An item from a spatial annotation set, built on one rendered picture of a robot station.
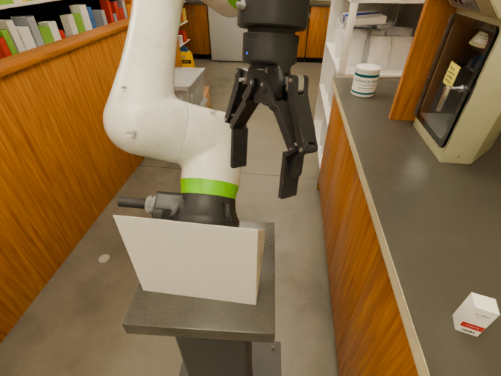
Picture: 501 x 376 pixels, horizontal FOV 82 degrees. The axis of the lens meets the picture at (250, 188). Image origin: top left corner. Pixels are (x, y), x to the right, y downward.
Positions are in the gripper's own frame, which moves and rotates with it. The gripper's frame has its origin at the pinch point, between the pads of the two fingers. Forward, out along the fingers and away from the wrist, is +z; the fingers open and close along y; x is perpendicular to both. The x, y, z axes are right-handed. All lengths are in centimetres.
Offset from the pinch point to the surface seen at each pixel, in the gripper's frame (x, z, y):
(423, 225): -56, 24, -6
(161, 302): 14.3, 33.4, 14.0
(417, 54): -105, -21, 36
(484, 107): -92, -6, 2
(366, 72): -117, -12, 67
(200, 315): 8.4, 33.5, 6.5
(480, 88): -88, -12, 4
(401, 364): -32, 48, -20
